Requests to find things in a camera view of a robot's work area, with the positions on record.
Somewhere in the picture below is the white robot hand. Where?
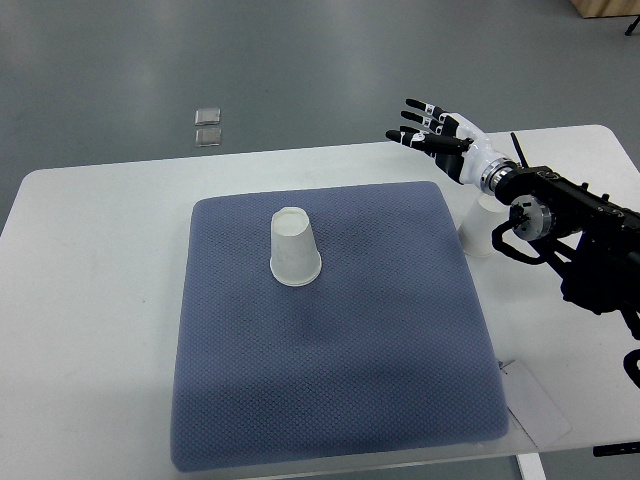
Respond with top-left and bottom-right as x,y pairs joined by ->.
385,99 -> 508,189

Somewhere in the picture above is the white paper cup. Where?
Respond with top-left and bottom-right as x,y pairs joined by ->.
270,207 -> 322,287
458,193 -> 505,257

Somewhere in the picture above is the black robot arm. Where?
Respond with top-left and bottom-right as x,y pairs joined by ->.
386,99 -> 639,338

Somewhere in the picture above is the white paper cup on mat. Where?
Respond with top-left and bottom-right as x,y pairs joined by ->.
270,207 -> 322,287

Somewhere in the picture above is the wooden box corner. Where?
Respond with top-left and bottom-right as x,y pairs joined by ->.
570,0 -> 640,19

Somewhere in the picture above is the black tripod leg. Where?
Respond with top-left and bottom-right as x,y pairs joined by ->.
624,16 -> 640,36

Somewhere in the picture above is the blue textured cushion mat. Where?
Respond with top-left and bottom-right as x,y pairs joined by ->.
171,181 -> 509,472

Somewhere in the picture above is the lower metal floor plate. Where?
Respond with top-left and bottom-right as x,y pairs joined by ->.
195,127 -> 222,147

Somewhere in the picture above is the metal floor plate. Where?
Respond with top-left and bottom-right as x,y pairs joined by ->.
194,107 -> 221,126
195,127 -> 222,147

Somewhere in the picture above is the upper metal floor plate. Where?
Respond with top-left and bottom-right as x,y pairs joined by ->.
194,107 -> 221,126

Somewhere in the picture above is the white paper tag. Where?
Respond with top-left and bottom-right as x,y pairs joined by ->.
500,360 -> 571,448

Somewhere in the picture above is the white table leg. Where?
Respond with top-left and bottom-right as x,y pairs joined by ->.
516,453 -> 546,480

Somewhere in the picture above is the black table control panel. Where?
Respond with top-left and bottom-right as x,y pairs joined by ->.
592,441 -> 640,458

